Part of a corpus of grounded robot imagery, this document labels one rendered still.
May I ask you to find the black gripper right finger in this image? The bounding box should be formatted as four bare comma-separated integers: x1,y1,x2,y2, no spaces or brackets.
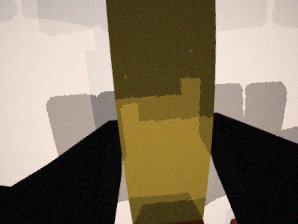
210,112,298,224

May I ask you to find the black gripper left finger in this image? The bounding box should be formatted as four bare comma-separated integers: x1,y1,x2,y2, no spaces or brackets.
0,120,122,224

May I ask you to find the small red block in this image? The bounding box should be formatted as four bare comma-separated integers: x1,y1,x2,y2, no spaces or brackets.
230,218,237,224

